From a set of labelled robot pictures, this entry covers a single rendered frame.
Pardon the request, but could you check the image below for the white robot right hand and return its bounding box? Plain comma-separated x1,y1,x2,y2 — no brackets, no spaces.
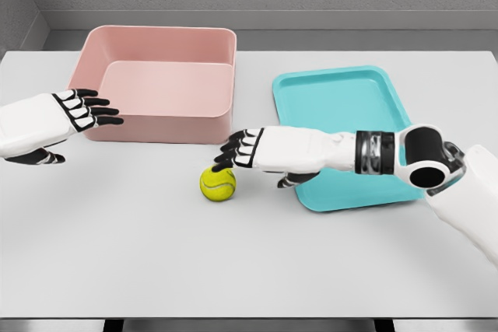
212,125,332,190

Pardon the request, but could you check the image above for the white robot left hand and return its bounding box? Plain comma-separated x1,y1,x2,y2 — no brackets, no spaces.
0,88,125,166

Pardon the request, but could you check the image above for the yellow-green tennis ball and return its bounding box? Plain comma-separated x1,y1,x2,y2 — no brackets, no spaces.
199,165,237,204

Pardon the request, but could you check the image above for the blue plastic tray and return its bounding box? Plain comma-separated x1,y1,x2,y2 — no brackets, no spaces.
271,65,431,214

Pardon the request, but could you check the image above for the pink rectangular basket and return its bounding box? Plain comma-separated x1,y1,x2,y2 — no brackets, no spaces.
66,24,238,144

